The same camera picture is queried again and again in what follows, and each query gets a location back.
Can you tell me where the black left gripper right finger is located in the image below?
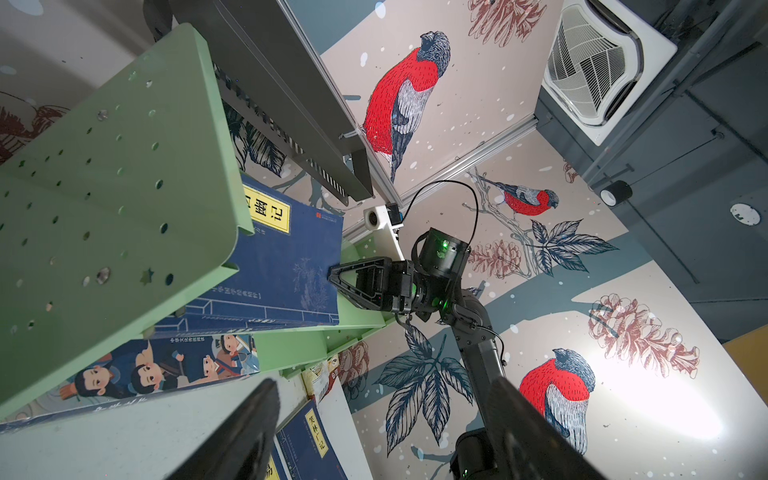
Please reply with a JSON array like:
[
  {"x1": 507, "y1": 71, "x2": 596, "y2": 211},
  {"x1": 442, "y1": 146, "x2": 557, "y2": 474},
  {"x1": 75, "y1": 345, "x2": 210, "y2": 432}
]
[{"x1": 485, "y1": 377, "x2": 603, "y2": 479}]

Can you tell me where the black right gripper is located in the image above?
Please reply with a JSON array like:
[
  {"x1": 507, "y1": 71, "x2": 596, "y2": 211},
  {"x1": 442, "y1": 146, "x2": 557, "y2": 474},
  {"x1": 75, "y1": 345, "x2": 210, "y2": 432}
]
[{"x1": 328, "y1": 257, "x2": 418, "y2": 314}]

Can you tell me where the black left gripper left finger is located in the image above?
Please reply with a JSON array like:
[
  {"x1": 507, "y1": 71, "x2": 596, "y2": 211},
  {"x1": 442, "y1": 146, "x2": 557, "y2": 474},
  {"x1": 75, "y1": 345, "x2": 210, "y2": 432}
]
[{"x1": 169, "y1": 379, "x2": 280, "y2": 479}]

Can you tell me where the colourful cartoon cover book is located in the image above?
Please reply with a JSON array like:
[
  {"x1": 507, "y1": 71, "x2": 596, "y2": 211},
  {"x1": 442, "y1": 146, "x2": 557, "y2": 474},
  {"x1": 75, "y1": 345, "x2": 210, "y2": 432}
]
[{"x1": 1, "y1": 334, "x2": 260, "y2": 433}]

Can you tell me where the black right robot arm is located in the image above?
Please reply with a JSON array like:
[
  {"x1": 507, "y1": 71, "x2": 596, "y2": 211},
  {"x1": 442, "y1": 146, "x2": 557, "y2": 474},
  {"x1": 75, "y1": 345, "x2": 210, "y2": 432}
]
[{"x1": 328, "y1": 229, "x2": 505, "y2": 451}]

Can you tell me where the snack bag red white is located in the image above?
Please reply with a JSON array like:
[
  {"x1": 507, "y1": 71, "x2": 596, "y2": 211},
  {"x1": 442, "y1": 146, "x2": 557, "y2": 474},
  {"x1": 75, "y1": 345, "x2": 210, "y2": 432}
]
[{"x1": 301, "y1": 355, "x2": 340, "y2": 403}]

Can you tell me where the green wooden shelf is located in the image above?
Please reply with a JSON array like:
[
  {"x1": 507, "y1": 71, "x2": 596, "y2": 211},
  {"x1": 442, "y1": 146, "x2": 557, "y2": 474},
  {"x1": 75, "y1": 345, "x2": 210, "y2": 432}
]
[{"x1": 0, "y1": 22, "x2": 415, "y2": 421}]

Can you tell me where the black hanging basket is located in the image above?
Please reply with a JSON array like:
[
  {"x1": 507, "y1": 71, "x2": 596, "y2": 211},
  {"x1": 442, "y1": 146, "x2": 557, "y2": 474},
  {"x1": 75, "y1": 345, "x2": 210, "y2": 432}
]
[{"x1": 142, "y1": 1, "x2": 374, "y2": 204}]

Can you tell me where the white ceiling air vent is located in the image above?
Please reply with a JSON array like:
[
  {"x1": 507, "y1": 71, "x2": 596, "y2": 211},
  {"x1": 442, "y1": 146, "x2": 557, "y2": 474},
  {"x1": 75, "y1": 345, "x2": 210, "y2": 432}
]
[{"x1": 542, "y1": 0, "x2": 677, "y2": 146}]

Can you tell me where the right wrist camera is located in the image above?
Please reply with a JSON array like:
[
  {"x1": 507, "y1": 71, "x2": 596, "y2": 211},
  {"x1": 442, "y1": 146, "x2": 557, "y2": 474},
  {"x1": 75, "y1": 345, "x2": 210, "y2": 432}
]
[{"x1": 363, "y1": 204, "x2": 405, "y2": 261}]

